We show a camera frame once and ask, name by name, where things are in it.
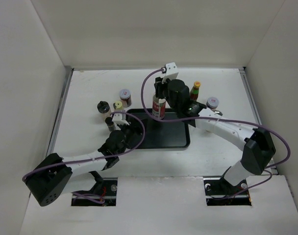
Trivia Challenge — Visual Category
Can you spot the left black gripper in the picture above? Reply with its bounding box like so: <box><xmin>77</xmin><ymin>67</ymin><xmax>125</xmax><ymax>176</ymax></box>
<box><xmin>117</xmin><ymin>117</ymin><xmax>147</xmax><ymax>155</ymax></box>

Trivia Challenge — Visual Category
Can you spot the tall black-cap sauce bottle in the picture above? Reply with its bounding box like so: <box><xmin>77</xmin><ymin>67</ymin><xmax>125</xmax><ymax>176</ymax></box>
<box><xmin>152</xmin><ymin>94</ymin><xmax>166</xmax><ymax>119</ymax></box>

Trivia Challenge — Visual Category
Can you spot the yellow-cap red sauce bottle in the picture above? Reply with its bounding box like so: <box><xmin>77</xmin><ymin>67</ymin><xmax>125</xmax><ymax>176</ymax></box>
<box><xmin>190</xmin><ymin>81</ymin><xmax>201</xmax><ymax>101</ymax></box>

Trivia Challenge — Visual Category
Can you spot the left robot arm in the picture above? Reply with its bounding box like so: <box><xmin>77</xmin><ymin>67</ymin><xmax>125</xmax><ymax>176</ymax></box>
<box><xmin>23</xmin><ymin>118</ymin><xmax>146</xmax><ymax>207</ymax></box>

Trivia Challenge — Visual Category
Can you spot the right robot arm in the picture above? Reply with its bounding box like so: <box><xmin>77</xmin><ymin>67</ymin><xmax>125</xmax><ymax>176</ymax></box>
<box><xmin>154</xmin><ymin>77</ymin><xmax>276</xmax><ymax>194</ymax></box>

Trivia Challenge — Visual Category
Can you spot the small dark pepper bottle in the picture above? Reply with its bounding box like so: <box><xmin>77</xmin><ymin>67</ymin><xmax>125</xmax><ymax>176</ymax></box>
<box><xmin>105</xmin><ymin>117</ymin><xmax>116</xmax><ymax>132</ymax></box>

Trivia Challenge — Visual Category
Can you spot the yellow-cap white powder jar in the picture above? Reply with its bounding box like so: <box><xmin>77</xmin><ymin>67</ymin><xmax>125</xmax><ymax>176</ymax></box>
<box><xmin>113</xmin><ymin>101</ymin><xmax>125</xmax><ymax>119</ymax></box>

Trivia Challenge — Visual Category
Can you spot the red-label lid brown jar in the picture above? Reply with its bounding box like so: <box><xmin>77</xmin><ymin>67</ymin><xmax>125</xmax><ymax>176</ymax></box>
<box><xmin>119</xmin><ymin>89</ymin><xmax>132</xmax><ymax>108</ymax></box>

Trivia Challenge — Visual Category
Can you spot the black-cap shaker jar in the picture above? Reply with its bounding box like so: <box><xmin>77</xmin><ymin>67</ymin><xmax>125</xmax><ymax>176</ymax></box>
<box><xmin>97</xmin><ymin>101</ymin><xmax>112</xmax><ymax>119</ymax></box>

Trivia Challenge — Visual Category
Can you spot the black plastic tray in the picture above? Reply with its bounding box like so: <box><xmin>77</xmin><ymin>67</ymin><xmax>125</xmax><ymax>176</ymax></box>
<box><xmin>127</xmin><ymin>109</ymin><xmax>191</xmax><ymax>149</ymax></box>

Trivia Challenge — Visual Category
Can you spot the red-label lid spice jar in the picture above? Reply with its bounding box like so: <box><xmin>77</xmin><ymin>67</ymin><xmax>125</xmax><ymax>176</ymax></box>
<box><xmin>206</xmin><ymin>97</ymin><xmax>219</xmax><ymax>110</ymax></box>

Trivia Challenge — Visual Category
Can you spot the silver-lid white powder jar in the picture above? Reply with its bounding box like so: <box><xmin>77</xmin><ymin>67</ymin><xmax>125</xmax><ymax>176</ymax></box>
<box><xmin>206</xmin><ymin>109</ymin><xmax>223</xmax><ymax>133</ymax></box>

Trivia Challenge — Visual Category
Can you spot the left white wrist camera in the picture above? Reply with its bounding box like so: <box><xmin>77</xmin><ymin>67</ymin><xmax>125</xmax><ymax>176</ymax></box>
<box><xmin>112</xmin><ymin>113</ymin><xmax>129</xmax><ymax>125</ymax></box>

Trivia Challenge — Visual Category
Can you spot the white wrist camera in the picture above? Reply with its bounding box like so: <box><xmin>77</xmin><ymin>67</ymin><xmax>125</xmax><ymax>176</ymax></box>
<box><xmin>112</xmin><ymin>113</ymin><xmax>129</xmax><ymax>125</ymax></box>
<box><xmin>162</xmin><ymin>62</ymin><xmax>178</xmax><ymax>84</ymax></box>

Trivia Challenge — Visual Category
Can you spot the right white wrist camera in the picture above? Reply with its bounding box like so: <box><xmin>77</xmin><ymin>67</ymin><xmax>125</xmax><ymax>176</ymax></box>
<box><xmin>162</xmin><ymin>62</ymin><xmax>178</xmax><ymax>84</ymax></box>

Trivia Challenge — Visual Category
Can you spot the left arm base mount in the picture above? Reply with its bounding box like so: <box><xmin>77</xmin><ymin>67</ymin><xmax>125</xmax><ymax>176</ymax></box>
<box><xmin>71</xmin><ymin>171</ymin><xmax>118</xmax><ymax>207</ymax></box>

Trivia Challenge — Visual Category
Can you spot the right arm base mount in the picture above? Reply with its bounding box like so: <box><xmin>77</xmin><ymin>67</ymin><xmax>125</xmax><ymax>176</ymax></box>
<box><xmin>203</xmin><ymin>178</ymin><xmax>251</xmax><ymax>206</ymax></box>

